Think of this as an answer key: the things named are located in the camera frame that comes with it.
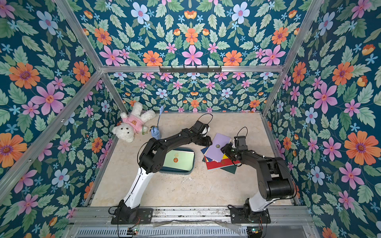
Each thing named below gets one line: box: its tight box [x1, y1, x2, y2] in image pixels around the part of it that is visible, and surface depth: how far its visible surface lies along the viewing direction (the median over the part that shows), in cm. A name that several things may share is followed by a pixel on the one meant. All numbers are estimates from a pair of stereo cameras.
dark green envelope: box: [219, 164, 238, 175], surface depth 92 cm
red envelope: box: [204, 156, 241, 170], surface depth 93 cm
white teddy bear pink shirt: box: [112, 102, 156, 143], surface depth 107 cm
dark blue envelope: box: [200, 146, 213, 163], surface depth 100 cm
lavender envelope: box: [203, 132, 232, 163], surface depth 101 cm
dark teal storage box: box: [158, 146, 196, 176], surface depth 91 cm
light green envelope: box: [162, 149, 195, 172], surface depth 91 cm
